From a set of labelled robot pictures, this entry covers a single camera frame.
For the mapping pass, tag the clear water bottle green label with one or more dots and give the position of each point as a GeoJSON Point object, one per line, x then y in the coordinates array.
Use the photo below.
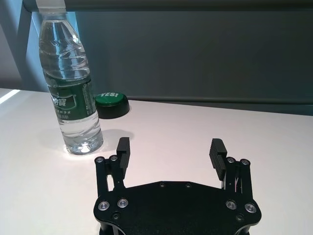
{"type": "Point", "coordinates": [71, 61]}

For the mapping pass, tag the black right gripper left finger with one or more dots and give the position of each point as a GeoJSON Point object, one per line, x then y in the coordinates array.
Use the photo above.
{"type": "Point", "coordinates": [123, 156]}

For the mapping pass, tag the grey horizontal rail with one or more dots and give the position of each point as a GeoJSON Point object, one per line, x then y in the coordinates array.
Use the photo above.
{"type": "Point", "coordinates": [171, 5]}

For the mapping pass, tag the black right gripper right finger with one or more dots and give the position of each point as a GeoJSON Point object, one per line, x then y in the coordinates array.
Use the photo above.
{"type": "Point", "coordinates": [217, 156]}

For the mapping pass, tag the green YES button black base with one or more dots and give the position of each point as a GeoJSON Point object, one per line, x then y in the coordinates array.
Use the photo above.
{"type": "Point", "coordinates": [113, 107]}

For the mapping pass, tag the grey slanted frame post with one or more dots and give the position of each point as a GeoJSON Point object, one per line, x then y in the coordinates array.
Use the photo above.
{"type": "Point", "coordinates": [25, 61]}

